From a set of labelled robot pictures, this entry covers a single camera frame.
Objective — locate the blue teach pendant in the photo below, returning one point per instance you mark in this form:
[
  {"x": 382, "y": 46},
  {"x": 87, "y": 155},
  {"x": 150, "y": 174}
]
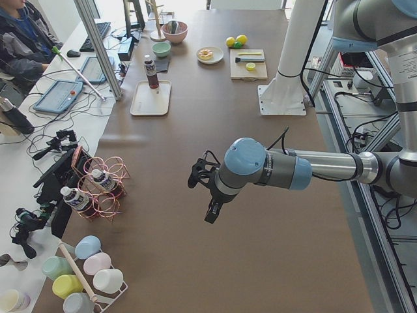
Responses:
[
  {"x": 59, "y": 97},
  {"x": 92, "y": 71}
]

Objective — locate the seated person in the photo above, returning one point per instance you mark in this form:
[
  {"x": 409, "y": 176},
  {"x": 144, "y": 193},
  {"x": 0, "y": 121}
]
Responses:
[{"x": 26, "y": 42}]

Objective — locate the green cup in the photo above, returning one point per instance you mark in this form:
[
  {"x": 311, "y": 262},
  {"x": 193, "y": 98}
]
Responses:
[{"x": 55, "y": 267}]

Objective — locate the white cup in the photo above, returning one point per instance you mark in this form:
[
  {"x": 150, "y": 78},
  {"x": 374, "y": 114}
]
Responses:
[{"x": 108, "y": 280}]

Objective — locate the bottle in rack upper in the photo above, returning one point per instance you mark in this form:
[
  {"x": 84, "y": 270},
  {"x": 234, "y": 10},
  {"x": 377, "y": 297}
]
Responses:
[{"x": 104, "y": 180}]

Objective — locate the blue teach pendant far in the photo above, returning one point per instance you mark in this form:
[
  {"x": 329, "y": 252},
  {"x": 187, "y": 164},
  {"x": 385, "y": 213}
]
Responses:
[{"x": 92, "y": 71}]

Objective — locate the cream rectangular tray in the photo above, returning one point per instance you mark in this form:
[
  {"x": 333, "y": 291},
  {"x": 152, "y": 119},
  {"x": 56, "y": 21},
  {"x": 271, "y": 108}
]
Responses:
[{"x": 151, "y": 102}]

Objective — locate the bottle in rack lower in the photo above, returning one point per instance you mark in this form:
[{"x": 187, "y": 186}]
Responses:
[{"x": 80, "y": 201}]

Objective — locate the black thermos bottle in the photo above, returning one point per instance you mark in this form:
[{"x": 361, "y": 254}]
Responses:
[{"x": 18, "y": 120}]

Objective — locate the pink bowl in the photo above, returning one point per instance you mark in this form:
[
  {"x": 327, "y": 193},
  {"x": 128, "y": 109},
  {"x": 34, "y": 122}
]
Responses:
[{"x": 175, "y": 31}]

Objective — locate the bottle in rack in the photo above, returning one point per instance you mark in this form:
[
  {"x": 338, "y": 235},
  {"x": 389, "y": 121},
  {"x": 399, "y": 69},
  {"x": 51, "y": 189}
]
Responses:
[
  {"x": 80, "y": 201},
  {"x": 104, "y": 180}
]

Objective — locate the grey folded cloth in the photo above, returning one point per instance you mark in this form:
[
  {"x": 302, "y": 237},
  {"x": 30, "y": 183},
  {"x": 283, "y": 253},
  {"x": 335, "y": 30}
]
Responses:
[{"x": 162, "y": 65}]

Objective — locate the dark juice bottle on tray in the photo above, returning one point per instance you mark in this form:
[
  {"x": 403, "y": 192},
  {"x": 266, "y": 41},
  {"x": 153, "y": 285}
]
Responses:
[{"x": 151, "y": 73}]

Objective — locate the glazed ring donut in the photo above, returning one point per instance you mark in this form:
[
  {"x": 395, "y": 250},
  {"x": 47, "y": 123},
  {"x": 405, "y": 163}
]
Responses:
[{"x": 205, "y": 54}]

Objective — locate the rose gold wire bottle rack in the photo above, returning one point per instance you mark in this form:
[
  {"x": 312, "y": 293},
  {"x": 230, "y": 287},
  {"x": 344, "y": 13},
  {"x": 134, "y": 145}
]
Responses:
[{"x": 105, "y": 200}]

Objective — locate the white round plate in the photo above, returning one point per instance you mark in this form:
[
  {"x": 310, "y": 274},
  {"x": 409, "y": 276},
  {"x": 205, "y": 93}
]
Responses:
[{"x": 217, "y": 55}]

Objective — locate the white cup rack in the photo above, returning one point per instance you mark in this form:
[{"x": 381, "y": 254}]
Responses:
[{"x": 101, "y": 300}]

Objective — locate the black tablet stand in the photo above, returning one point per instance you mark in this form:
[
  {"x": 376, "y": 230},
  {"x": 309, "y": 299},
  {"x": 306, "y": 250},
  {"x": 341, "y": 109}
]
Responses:
[{"x": 65, "y": 172}]

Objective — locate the yellow cup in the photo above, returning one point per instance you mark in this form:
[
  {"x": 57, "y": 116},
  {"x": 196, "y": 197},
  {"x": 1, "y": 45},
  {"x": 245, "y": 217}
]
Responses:
[{"x": 65, "y": 285}]

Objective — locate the cream cup on desk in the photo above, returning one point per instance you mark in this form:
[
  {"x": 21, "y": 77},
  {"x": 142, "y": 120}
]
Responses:
[{"x": 14, "y": 301}]

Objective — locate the aluminium frame post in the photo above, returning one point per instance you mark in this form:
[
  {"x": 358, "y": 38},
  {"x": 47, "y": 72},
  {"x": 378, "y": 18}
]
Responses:
[{"x": 89, "y": 23}]

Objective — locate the green bowl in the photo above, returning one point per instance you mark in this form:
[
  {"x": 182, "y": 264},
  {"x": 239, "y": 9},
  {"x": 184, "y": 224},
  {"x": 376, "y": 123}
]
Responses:
[{"x": 161, "y": 49}]

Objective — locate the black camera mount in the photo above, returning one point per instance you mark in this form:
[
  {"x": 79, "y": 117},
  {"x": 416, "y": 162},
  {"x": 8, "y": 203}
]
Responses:
[{"x": 63, "y": 141}]

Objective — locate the blue cup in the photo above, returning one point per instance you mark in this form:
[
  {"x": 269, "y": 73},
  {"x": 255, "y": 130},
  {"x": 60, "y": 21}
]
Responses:
[{"x": 87, "y": 247}]

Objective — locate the yellow lemon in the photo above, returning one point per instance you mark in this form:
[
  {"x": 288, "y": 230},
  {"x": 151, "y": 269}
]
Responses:
[
  {"x": 242, "y": 39},
  {"x": 230, "y": 41}
]

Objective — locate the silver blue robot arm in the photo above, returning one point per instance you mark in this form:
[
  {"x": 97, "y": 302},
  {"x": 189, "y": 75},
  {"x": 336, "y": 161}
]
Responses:
[{"x": 359, "y": 26}]

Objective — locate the yellow plastic knife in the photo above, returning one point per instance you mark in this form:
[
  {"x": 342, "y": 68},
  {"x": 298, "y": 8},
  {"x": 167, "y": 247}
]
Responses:
[{"x": 249, "y": 53}]

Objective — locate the half lemon slice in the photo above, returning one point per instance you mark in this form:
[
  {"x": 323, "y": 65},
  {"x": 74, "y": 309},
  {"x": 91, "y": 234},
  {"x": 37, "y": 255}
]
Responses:
[{"x": 250, "y": 66}]

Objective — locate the pink cup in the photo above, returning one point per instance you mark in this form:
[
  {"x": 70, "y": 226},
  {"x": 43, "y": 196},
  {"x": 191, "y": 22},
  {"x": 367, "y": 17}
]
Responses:
[{"x": 97, "y": 262}]

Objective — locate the wooden mug tree stand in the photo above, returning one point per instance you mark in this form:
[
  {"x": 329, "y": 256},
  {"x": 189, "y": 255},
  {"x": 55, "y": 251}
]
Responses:
[{"x": 156, "y": 35}]

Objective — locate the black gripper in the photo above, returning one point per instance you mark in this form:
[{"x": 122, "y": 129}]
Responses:
[{"x": 217, "y": 198}]

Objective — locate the grey cup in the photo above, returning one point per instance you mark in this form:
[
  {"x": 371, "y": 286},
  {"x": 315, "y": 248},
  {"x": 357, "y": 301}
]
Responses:
[{"x": 78, "y": 303}]

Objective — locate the black computer mouse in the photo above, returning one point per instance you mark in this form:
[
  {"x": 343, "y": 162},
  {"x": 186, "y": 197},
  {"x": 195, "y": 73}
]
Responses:
[{"x": 73, "y": 54}]

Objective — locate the blue teach pendant near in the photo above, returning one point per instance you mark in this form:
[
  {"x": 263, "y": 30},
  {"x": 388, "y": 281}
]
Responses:
[{"x": 59, "y": 97}]

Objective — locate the wooden cutting board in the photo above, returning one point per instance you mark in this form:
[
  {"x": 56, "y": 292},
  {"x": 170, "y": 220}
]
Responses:
[{"x": 238, "y": 70}]

